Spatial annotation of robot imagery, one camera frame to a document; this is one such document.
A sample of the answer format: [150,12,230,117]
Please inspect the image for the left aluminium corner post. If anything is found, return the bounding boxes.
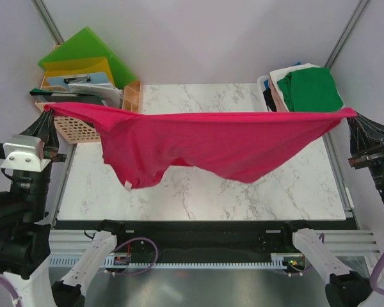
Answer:
[31,0,64,45]

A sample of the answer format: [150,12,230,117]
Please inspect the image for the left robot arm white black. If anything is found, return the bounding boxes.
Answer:
[0,111,128,306]

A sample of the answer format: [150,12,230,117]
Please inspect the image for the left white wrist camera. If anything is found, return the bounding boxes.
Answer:
[0,143,51,173]

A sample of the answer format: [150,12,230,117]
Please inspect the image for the black t shirt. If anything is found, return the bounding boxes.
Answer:
[263,88,276,112]

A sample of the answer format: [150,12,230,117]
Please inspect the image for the right aluminium corner post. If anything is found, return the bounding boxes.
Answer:
[325,0,372,69]

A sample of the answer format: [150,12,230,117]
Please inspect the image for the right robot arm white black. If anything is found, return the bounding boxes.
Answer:
[280,114,384,306]

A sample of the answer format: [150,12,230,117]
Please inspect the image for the black folder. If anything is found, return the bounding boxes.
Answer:
[29,88,104,106]

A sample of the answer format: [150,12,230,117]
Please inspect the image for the peach perforated file organizer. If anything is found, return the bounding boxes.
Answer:
[35,44,143,144]

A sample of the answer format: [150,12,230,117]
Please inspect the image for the pink red t shirt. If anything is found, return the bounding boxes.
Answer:
[44,102,357,189]

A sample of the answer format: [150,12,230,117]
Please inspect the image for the white t shirt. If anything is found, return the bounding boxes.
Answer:
[269,63,319,85]

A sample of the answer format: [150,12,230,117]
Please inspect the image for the yellow plastic folder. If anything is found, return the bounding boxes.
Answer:
[44,57,115,84]

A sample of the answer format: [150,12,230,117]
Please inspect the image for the aluminium frame rail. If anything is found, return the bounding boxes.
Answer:
[31,228,383,256]

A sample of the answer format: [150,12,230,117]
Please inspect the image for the aluminium corner post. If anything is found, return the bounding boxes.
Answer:
[325,0,372,69]
[31,0,64,45]

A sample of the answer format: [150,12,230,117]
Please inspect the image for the white plastic laundry basket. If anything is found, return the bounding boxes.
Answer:
[257,75,272,112]

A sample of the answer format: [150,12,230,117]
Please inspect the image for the green plastic folder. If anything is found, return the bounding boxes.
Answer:
[38,27,138,88]

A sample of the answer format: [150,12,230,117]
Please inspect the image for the blue clipboard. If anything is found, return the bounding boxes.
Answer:
[46,72,110,89]

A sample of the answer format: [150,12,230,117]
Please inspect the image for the white slotted cable duct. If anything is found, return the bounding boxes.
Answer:
[50,255,294,270]

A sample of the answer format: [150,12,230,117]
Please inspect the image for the white paper documents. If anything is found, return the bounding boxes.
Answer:
[68,83,123,108]

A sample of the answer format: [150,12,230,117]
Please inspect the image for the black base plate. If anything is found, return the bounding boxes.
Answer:
[83,219,319,264]

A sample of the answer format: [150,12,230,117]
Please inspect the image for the beige t shirt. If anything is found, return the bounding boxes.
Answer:
[269,77,289,112]

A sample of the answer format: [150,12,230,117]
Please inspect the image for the green t shirt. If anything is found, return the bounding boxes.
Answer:
[277,67,343,113]

